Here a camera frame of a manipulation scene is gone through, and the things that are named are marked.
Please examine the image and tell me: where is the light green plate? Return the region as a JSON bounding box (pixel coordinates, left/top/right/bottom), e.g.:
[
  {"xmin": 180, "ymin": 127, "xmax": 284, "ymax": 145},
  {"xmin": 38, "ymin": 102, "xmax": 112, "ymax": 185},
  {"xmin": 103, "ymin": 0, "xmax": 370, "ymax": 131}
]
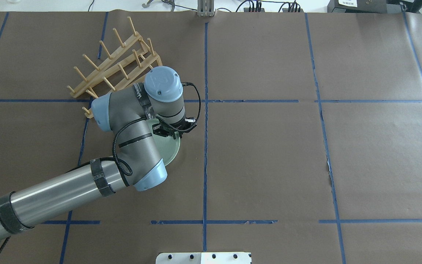
[{"xmin": 147, "ymin": 119, "xmax": 181, "ymax": 166}]

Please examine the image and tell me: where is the aluminium frame post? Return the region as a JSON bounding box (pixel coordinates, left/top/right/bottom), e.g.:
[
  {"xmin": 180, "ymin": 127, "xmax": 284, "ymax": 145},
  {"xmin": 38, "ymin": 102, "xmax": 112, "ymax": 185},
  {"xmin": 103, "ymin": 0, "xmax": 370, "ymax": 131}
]
[{"xmin": 196, "ymin": 0, "xmax": 216, "ymax": 17}]

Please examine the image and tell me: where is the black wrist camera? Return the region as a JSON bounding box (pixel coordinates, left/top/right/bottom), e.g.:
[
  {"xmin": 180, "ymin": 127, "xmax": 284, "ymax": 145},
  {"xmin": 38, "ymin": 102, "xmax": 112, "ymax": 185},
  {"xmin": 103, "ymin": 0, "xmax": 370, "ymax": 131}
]
[{"xmin": 181, "ymin": 117, "xmax": 199, "ymax": 133}]

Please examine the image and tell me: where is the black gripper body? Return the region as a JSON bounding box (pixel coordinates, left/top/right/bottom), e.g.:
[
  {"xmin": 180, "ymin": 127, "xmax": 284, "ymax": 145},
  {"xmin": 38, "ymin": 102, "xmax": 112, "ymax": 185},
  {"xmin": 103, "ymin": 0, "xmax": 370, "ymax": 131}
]
[{"xmin": 152, "ymin": 117, "xmax": 182, "ymax": 140}]

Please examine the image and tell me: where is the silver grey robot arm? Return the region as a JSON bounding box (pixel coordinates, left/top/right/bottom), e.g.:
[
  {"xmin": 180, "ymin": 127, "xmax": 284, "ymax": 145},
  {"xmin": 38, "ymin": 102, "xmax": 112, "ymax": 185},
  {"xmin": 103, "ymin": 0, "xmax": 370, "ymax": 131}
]
[{"xmin": 0, "ymin": 66, "xmax": 197, "ymax": 249}]

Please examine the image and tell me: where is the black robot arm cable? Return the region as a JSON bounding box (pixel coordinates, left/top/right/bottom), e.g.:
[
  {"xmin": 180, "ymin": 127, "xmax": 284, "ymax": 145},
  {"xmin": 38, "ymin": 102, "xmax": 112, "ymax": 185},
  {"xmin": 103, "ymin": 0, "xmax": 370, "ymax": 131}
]
[{"xmin": 0, "ymin": 82, "xmax": 201, "ymax": 264}]

